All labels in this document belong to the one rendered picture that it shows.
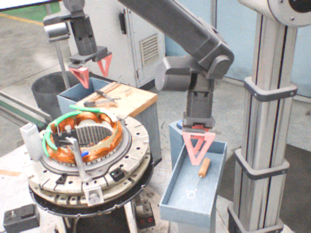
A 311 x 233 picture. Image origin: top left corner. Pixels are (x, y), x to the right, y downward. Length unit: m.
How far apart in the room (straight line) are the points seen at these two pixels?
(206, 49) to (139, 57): 2.59
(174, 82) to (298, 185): 1.78
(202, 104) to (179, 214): 0.24
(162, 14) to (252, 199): 0.69
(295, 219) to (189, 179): 1.39
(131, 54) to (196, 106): 2.47
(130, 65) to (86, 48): 2.23
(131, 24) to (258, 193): 2.28
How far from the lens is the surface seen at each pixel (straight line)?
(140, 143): 0.84
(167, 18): 0.58
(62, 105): 1.21
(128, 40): 3.10
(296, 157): 2.58
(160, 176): 1.20
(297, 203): 2.25
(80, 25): 0.97
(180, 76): 0.68
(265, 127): 0.94
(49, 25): 0.98
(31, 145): 0.83
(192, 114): 0.71
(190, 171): 0.85
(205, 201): 0.78
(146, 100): 1.08
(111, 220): 1.09
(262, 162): 1.01
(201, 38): 0.62
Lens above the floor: 1.59
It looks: 33 degrees down
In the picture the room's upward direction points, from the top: 6 degrees counter-clockwise
